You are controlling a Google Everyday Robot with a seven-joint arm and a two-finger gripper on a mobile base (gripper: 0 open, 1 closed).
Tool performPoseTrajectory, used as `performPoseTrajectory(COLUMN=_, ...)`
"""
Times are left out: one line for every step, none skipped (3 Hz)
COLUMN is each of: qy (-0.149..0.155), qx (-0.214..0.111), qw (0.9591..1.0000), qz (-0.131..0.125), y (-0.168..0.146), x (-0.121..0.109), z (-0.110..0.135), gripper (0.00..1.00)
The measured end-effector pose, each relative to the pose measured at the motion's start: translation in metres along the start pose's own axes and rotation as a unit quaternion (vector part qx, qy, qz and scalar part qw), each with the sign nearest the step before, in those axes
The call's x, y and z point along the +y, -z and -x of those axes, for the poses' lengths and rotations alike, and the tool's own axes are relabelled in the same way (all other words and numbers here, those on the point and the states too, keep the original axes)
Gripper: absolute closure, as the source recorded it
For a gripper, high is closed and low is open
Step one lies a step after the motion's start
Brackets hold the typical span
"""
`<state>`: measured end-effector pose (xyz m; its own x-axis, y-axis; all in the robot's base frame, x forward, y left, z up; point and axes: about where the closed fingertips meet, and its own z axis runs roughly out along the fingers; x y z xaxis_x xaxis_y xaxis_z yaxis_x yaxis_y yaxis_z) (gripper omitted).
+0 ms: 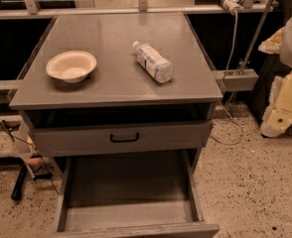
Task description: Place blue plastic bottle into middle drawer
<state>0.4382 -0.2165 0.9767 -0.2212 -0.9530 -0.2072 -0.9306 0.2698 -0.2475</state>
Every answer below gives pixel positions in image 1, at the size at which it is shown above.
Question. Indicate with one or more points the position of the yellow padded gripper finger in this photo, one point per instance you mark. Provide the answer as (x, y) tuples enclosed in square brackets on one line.
[(277, 117), (272, 45)]

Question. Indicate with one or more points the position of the blue plastic water bottle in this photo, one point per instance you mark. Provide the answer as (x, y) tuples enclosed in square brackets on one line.
[(156, 65)]

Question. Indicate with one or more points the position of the closed grey upper drawer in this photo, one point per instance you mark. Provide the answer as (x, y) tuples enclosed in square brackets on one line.
[(94, 140)]

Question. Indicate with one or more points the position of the grey drawer cabinet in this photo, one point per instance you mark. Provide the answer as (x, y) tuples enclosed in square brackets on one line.
[(119, 90)]

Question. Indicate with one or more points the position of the open grey middle drawer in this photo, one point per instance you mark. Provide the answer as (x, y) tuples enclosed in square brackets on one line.
[(136, 195)]

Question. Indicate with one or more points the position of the diagonal metal rod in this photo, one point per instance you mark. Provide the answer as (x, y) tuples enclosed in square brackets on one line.
[(242, 65)]

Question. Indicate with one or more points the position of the white paper bowl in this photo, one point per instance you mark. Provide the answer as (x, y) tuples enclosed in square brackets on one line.
[(71, 67)]

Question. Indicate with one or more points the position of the grey metal side bracket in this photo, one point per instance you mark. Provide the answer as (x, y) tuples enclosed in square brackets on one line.
[(233, 82)]

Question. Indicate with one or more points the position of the black drawer handle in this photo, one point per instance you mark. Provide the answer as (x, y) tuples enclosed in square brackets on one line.
[(123, 139)]

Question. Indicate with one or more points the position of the grey metal left bracket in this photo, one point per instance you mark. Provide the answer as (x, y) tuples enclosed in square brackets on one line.
[(8, 89)]

